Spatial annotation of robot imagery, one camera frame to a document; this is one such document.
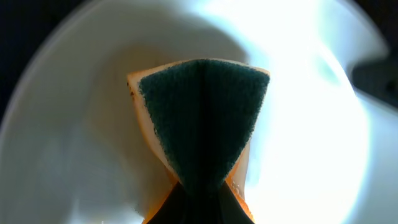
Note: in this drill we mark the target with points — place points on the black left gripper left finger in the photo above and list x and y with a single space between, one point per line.
172 210

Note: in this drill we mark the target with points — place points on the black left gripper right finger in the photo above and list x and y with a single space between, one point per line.
230 210

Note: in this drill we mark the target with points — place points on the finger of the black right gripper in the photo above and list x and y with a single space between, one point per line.
378 79

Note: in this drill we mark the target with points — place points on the green yellow sponge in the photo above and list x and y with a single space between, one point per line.
197 117

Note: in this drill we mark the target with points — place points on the green plate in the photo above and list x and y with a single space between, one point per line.
321 152

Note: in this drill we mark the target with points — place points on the round black tray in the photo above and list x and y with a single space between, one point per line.
26 25

